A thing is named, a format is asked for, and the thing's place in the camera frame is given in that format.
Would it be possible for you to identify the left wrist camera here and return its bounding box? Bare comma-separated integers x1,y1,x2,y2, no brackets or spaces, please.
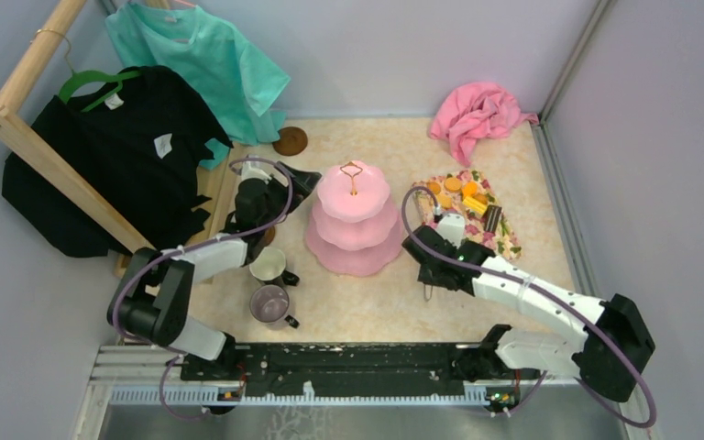
239,160,272,183

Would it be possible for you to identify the pink cloth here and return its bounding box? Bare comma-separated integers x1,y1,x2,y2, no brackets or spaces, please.
428,82,539,167

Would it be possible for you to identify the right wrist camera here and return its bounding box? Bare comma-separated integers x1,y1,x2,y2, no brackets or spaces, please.
435,213,466,248

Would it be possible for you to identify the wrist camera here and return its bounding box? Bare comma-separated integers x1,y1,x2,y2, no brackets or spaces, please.
239,160,272,183
435,213,466,248

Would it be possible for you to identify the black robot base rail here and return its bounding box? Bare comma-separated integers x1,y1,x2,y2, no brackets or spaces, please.
181,343,540,398

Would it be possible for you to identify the white mug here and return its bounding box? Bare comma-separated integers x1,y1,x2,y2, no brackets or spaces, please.
248,246,301,287

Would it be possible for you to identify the orange pastry piece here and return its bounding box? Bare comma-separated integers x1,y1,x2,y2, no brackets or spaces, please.
461,181,479,198

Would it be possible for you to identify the purple mug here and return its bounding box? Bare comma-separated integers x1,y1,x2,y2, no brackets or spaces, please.
249,285,301,330

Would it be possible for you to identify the brown round coaster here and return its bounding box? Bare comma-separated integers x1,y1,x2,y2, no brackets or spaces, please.
262,226,276,246
272,126,308,157

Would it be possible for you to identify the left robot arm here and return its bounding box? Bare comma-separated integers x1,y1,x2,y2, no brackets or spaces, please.
106,157,322,380

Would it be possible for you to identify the yellow cake piece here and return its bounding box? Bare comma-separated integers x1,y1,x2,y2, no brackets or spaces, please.
461,195,489,216

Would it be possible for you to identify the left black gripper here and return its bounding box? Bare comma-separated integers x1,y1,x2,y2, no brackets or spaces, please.
259,160,321,232

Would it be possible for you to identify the black t-shirt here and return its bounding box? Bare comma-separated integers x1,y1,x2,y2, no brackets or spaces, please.
1,66,231,258

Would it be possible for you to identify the chocolate cake slice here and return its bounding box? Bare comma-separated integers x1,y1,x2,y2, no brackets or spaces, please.
483,204,502,233

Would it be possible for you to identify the pink three-tier cake stand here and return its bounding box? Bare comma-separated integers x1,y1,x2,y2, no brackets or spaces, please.
305,160,403,277

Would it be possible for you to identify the orange round cookie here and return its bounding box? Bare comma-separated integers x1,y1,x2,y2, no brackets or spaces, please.
425,181,442,194
444,176,463,193

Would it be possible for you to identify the wooden clothes rack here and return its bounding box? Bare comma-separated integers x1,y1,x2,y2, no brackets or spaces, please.
0,0,246,252

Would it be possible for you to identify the teal t-shirt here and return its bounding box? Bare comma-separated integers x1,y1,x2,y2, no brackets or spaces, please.
104,3,291,146

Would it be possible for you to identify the green clothes hanger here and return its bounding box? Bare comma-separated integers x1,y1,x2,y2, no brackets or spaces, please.
58,70,141,112

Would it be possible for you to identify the floral serving tray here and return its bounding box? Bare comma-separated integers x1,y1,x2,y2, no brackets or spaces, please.
413,169,523,261

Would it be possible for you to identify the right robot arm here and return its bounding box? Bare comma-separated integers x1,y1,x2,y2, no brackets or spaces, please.
401,225,655,402

